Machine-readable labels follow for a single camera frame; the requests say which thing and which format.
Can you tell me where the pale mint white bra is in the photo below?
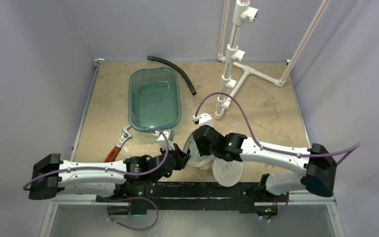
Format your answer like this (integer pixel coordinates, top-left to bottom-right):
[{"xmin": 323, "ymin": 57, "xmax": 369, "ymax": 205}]
[{"xmin": 189, "ymin": 141, "xmax": 207, "ymax": 162}]

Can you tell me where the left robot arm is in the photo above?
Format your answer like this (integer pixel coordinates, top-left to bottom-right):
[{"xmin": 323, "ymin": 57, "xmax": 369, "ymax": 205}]
[{"xmin": 23, "ymin": 144, "xmax": 191, "ymax": 202}]

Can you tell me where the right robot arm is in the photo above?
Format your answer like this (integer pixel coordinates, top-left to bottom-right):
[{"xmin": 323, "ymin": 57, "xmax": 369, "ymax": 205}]
[{"xmin": 192, "ymin": 125, "xmax": 337, "ymax": 201}]

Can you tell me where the teal transparent plastic tub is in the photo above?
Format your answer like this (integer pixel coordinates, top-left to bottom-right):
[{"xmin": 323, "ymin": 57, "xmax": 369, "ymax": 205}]
[{"xmin": 128, "ymin": 67, "xmax": 182, "ymax": 132}]

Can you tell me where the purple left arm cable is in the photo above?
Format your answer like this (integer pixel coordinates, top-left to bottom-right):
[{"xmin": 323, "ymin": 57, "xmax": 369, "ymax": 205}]
[{"xmin": 23, "ymin": 128, "xmax": 171, "ymax": 192}]

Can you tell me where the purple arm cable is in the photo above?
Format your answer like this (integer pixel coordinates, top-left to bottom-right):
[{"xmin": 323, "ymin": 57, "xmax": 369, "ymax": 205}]
[
  {"xmin": 23, "ymin": 128, "xmax": 171, "ymax": 192},
  {"xmin": 194, "ymin": 92, "xmax": 362, "ymax": 166}
]

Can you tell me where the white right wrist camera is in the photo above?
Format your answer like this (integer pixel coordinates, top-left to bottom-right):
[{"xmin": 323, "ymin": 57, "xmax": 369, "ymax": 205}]
[{"xmin": 192, "ymin": 113, "xmax": 214, "ymax": 129}]

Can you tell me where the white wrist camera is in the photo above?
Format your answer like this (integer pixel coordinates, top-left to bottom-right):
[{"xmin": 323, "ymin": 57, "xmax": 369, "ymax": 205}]
[
  {"xmin": 156, "ymin": 129, "xmax": 175, "ymax": 151},
  {"xmin": 192, "ymin": 113, "xmax": 214, "ymax": 129}
]

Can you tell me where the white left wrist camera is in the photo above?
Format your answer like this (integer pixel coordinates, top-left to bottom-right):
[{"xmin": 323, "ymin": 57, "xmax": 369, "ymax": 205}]
[{"xmin": 156, "ymin": 129, "xmax": 175, "ymax": 151}]

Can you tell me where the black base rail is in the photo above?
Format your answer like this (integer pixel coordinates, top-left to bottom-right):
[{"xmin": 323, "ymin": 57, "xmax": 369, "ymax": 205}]
[{"xmin": 96, "ymin": 181, "xmax": 287, "ymax": 214}]

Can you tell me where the black rubber hose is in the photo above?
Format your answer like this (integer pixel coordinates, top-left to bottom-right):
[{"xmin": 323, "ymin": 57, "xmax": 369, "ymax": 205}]
[{"xmin": 147, "ymin": 55, "xmax": 197, "ymax": 96}]

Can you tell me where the red handled adjustable wrench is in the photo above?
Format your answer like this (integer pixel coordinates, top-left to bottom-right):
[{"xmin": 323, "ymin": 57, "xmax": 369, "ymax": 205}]
[{"xmin": 104, "ymin": 125, "xmax": 132, "ymax": 162}]

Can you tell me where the white PVC pipe frame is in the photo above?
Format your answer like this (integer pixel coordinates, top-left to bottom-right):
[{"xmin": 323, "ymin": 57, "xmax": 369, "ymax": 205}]
[{"xmin": 214, "ymin": 0, "xmax": 331, "ymax": 120}]

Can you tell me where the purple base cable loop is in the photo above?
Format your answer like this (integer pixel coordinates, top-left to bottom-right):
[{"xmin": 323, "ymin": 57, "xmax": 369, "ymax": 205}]
[{"xmin": 107, "ymin": 196, "xmax": 159, "ymax": 231}]

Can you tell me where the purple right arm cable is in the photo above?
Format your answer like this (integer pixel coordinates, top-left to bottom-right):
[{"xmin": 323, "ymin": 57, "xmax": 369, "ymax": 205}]
[{"xmin": 194, "ymin": 92, "xmax": 362, "ymax": 166}]

